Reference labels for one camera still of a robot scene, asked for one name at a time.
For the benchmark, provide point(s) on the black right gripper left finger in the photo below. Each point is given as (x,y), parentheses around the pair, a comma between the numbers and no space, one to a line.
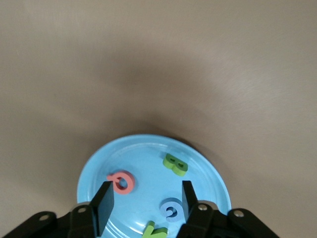
(104,205)

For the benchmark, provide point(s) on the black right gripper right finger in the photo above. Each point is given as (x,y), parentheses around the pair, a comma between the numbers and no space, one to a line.
(189,198)

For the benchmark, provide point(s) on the blue letter G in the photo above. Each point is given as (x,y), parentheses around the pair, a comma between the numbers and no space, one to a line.
(164,209)

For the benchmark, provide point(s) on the green uppercase letter B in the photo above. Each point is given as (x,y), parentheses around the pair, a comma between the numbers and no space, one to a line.
(182,171)

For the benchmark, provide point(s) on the red letter Q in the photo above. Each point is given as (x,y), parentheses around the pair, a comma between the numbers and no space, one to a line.
(130,184)

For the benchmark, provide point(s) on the green letter N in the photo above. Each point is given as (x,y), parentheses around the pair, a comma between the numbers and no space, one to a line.
(149,231)

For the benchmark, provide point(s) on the blue plate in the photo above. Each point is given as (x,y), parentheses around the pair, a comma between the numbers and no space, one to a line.
(148,178)

